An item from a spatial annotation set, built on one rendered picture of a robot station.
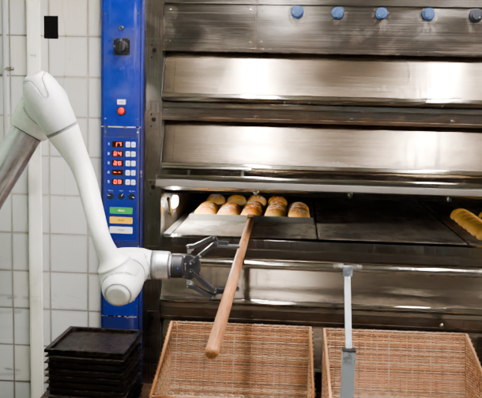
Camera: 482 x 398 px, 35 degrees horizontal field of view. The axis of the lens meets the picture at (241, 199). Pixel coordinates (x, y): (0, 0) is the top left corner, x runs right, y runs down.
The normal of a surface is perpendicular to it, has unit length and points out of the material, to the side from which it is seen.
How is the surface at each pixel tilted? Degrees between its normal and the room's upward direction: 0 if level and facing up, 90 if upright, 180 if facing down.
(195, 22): 90
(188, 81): 70
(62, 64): 90
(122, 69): 90
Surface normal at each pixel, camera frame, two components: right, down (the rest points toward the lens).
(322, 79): -0.07, -0.22
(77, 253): -0.07, 0.12
